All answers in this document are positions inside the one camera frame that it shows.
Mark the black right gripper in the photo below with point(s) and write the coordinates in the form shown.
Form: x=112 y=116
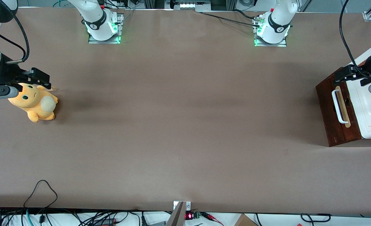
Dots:
x=7 y=72

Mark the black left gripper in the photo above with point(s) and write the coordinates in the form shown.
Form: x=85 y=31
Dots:
x=366 y=67

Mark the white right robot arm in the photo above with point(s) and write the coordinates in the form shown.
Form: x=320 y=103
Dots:
x=94 y=18

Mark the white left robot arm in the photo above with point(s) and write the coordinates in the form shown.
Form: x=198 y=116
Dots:
x=276 y=22

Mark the orange plush toy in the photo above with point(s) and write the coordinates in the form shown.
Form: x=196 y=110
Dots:
x=34 y=102

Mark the black power adapter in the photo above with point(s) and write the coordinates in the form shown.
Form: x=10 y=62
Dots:
x=105 y=222

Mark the metal device with white lights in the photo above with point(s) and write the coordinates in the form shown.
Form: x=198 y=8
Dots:
x=188 y=5

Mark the brown cardboard box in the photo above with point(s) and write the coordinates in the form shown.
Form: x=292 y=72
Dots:
x=245 y=221

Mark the grey power strip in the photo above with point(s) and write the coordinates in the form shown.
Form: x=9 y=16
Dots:
x=157 y=224

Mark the circuit board with red display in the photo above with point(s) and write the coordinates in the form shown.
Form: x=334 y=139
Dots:
x=189 y=216

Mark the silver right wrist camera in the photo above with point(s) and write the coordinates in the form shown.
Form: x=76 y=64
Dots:
x=0 y=92

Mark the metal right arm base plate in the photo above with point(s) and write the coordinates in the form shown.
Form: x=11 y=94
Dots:
x=104 y=41

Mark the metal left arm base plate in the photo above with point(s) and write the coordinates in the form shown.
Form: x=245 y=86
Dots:
x=270 y=45

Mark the aluminium profile with bracket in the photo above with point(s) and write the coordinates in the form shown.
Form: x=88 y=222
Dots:
x=177 y=216

